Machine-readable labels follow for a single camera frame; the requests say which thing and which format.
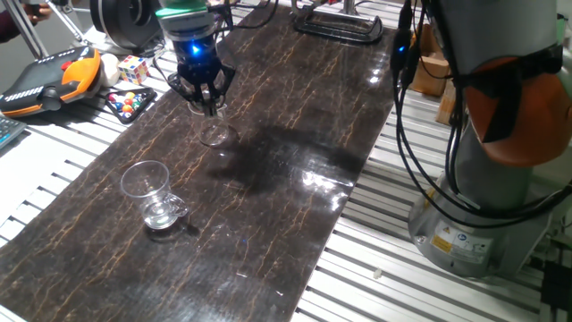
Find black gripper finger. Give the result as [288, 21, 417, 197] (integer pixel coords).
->
[208, 64, 238, 117]
[167, 70, 211, 117]

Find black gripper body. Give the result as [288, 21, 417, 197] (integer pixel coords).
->
[172, 30, 227, 102]

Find clear glass beaker with spout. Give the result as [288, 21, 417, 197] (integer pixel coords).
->
[187, 101, 240, 149]

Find clear plastic cup with handle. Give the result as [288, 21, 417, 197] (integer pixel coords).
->
[119, 159, 189, 232]

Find maroon sleeved forearm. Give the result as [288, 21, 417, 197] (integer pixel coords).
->
[0, 9, 30, 45]

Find person's hand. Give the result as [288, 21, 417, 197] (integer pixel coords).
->
[24, 3, 54, 26]

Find black triangle ball rack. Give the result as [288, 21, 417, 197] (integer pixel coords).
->
[105, 87, 157, 125]

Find rubik's cube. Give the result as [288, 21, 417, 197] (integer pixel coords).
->
[117, 55, 151, 86]

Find green flange adapter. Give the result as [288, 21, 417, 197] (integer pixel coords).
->
[155, 0, 210, 20]

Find white egg shaped object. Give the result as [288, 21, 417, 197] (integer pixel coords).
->
[98, 53, 121, 89]

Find black filament spool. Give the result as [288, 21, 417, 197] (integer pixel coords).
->
[88, 0, 163, 50]

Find dark marble pattern mat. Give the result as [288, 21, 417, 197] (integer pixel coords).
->
[0, 2, 399, 322]

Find thin grey rod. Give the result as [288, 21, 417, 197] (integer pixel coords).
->
[44, 0, 88, 46]

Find orange black teach pendant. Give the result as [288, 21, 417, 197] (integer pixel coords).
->
[0, 46, 103, 118]

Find black keyboard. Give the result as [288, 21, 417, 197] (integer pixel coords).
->
[0, 114, 28, 151]

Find brown cardboard box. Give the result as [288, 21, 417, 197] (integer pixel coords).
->
[435, 80, 458, 126]
[408, 24, 451, 97]

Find green mini pool table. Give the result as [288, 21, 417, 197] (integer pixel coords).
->
[555, 12, 568, 46]

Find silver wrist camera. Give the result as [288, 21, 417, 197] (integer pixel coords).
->
[160, 17, 216, 40]

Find thin black gripper cables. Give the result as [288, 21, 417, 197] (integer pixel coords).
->
[209, 0, 279, 30]

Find black clamp frame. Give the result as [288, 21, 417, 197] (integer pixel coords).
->
[292, 8, 384, 45]

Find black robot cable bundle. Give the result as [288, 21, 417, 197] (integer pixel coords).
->
[388, 0, 572, 230]

